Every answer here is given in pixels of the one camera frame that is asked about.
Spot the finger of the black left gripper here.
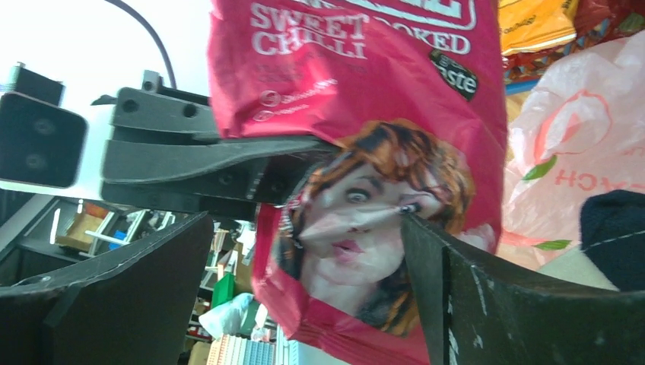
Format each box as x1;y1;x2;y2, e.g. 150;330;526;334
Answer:
102;136;335;184

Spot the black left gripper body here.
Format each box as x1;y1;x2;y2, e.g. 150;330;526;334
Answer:
94;71;313;221

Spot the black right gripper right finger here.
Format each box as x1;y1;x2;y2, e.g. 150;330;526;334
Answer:
401;214;644;364

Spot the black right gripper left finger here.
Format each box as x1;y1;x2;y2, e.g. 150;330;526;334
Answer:
1;213;214;364

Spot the cream canvas tote bag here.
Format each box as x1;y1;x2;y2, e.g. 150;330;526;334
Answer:
539;190;644;292

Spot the pink plastic grocery bag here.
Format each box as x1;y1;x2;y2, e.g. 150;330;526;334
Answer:
497;33;644;269

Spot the red hand cooked chips bag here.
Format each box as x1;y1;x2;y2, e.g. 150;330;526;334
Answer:
208;1;507;364

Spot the honey dijon chips bag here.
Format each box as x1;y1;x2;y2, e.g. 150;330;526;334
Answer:
498;0;579;56

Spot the red patterned snack bag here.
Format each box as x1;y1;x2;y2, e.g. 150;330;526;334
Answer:
502;1;644;84

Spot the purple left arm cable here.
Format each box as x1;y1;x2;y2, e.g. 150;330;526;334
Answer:
103;0;178;90

